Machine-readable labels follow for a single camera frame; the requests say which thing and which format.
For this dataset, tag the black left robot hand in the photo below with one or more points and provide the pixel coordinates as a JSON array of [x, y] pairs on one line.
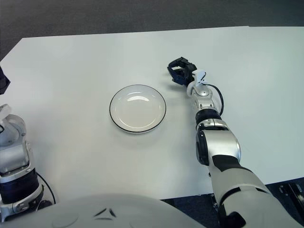
[[2, 82]]

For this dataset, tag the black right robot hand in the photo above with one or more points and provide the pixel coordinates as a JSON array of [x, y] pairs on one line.
[[183, 73]]

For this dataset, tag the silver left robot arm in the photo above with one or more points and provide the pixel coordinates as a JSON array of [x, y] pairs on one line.
[[14, 152]]

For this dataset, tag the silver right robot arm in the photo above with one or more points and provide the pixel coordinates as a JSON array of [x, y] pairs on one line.
[[221, 145]]

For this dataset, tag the white plate with black rim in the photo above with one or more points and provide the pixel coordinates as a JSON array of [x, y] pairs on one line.
[[137, 109]]

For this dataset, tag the white right wrist sensor box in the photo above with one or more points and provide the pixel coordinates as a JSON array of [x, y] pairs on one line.
[[199, 76]]

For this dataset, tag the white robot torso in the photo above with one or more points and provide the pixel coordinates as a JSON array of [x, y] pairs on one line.
[[107, 213]]

